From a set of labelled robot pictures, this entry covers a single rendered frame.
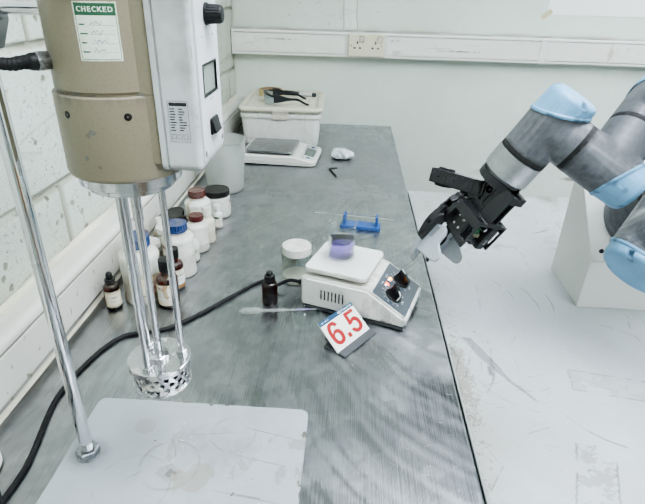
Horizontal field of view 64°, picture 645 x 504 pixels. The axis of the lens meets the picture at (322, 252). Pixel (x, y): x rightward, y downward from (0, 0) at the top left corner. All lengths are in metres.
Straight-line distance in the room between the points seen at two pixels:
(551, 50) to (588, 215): 1.35
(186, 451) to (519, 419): 0.46
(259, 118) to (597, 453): 1.53
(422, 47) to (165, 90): 1.87
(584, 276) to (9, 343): 0.96
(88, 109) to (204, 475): 0.45
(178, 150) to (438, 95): 1.96
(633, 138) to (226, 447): 0.69
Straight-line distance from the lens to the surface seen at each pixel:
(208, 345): 0.90
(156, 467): 0.72
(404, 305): 0.94
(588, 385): 0.92
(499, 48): 2.31
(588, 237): 1.08
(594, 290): 1.11
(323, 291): 0.94
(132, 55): 0.44
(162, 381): 0.59
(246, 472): 0.69
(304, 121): 1.94
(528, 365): 0.92
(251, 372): 0.83
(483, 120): 2.40
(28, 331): 0.87
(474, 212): 0.85
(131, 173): 0.45
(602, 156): 0.82
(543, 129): 0.81
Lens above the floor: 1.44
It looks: 27 degrees down
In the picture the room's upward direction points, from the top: 2 degrees clockwise
